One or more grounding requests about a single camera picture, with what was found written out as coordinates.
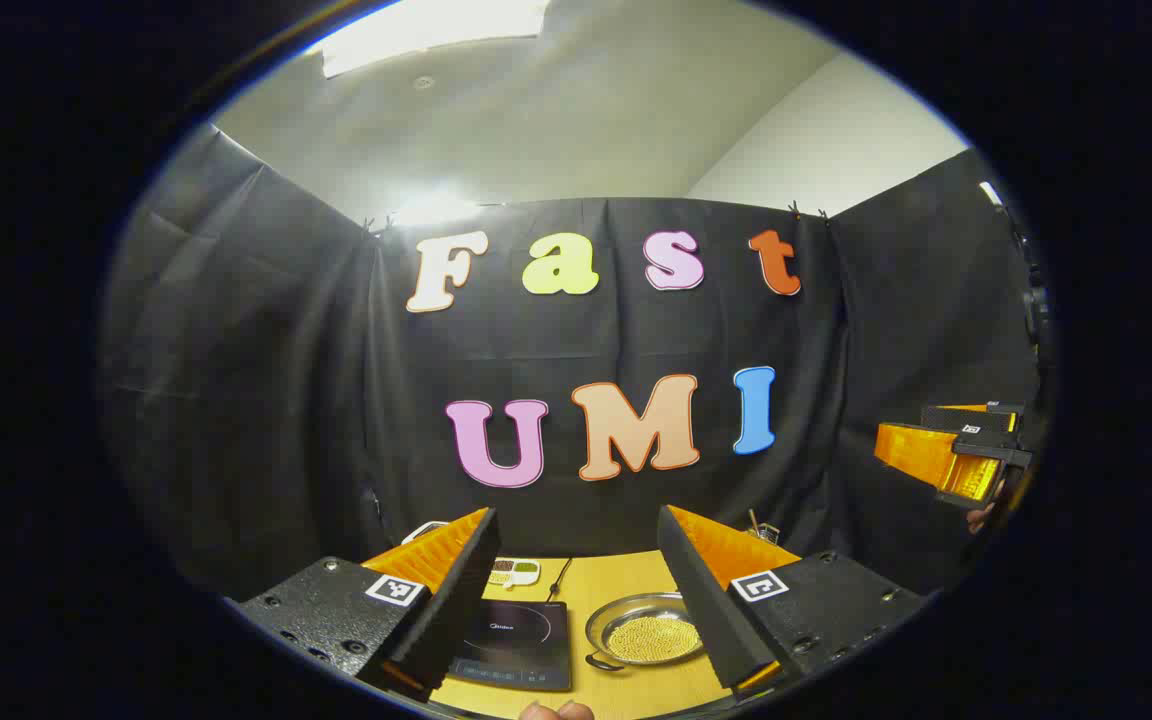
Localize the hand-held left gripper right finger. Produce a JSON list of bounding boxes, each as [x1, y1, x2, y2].
[[656, 504, 929, 693]]

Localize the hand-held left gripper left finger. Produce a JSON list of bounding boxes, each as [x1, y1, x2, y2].
[[239, 507, 502, 703]]

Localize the black induction cooktop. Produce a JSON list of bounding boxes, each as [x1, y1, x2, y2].
[[446, 598, 574, 693]]

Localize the stainless steel pot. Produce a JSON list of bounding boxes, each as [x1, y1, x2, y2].
[[584, 592, 707, 673]]

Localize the heap of yellow soybeans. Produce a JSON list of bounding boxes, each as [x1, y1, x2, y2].
[[606, 615, 705, 664]]

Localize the black tripod with device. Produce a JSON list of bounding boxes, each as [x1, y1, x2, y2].
[[979, 180, 1052, 346]]

